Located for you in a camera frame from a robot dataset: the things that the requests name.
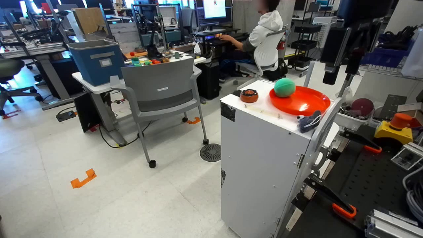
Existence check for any red plate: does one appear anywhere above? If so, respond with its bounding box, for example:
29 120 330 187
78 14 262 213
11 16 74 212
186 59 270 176
269 86 331 116

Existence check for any grey toy bear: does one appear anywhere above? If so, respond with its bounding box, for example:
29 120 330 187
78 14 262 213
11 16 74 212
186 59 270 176
297 110 322 134

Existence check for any black perforated plate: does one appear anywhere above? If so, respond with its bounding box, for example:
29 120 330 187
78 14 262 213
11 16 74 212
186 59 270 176
378 94 408 120

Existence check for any black utility cart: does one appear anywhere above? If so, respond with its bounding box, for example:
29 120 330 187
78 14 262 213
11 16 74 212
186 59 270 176
290 23 323 70

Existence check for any red fire extinguisher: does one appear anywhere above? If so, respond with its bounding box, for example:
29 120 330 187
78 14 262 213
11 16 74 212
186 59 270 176
277 32 287 60

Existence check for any blue crate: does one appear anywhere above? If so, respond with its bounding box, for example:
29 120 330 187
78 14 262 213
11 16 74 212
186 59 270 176
360 46 411 68

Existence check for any green ball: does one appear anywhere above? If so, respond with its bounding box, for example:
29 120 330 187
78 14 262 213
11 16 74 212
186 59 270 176
274 78 296 98

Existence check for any white office chair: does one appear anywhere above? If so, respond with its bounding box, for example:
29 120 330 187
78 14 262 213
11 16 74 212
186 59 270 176
235 28 288 82

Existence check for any person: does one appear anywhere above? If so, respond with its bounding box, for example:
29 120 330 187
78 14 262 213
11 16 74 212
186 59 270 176
219 0 285 83

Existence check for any white tray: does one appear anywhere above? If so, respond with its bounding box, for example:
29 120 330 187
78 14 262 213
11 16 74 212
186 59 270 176
334 99 378 131

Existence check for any strip of clear tape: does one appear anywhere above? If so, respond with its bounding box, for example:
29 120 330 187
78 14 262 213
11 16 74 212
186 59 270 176
244 103 283 120

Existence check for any small orange bowl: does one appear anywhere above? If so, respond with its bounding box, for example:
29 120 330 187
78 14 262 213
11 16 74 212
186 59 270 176
240 89 259 103

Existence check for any yellow emergency stop button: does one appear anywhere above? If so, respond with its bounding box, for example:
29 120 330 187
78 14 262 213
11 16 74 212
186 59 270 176
374 112 422 145

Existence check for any black desk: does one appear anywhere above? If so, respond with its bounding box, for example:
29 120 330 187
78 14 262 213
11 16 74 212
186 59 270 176
192 28 250 60

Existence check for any monitor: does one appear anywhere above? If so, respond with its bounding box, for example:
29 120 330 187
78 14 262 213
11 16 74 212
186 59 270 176
195 0 233 27

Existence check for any black computer tower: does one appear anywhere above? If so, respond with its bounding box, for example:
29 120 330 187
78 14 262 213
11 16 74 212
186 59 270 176
197 61 221 100

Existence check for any grey socket box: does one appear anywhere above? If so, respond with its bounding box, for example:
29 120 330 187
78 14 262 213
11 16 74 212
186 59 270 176
391 142 423 171

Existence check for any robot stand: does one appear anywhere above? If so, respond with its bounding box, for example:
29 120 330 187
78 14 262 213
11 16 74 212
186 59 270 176
284 124 423 238

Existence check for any white metal cabinet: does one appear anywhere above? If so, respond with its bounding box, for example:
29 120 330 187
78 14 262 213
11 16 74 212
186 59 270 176
220 79 344 238

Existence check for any round floor drain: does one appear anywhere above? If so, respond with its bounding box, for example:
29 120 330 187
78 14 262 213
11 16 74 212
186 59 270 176
200 143 221 162

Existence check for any grey chair on castors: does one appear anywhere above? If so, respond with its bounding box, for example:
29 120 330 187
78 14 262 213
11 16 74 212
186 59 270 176
111 57 210 169

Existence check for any heap of small toys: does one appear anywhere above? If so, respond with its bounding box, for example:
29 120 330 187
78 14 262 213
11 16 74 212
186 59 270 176
125 50 181 67

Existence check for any aluminium profile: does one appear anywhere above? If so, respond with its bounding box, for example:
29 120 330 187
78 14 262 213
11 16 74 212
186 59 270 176
365 209 423 238

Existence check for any blue storage bin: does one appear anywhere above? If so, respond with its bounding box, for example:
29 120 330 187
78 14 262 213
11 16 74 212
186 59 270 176
67 39 125 87

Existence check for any white table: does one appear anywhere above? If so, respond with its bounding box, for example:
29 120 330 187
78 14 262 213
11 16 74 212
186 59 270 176
72 55 207 147

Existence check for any wooden board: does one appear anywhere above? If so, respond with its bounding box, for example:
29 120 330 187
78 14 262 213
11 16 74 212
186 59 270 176
74 7 107 35

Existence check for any black panel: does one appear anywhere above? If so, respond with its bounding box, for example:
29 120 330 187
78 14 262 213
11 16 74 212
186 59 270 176
73 93 103 133

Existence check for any black power box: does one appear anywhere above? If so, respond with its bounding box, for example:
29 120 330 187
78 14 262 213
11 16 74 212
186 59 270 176
56 110 77 122

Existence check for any grey standing desk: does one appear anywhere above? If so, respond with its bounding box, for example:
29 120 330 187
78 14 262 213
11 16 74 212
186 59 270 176
0 42 87 111

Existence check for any black office chair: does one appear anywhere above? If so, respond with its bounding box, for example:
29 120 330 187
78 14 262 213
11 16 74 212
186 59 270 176
0 59 44 116

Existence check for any wire shelf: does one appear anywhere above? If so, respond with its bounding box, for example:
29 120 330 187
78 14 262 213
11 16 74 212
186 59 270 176
359 64 423 82

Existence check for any black clamp with orange handle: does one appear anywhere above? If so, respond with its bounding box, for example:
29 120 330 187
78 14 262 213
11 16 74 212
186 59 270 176
340 127 383 154
303 174 358 219

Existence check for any coil of grey cable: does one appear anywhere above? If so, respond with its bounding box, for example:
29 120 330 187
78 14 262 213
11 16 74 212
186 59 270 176
402 165 423 224

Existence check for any black metal frame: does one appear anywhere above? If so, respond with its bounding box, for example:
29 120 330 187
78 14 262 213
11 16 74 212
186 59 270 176
132 3 183 60

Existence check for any black cable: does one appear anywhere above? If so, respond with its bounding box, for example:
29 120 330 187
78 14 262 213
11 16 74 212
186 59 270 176
98 121 153 149

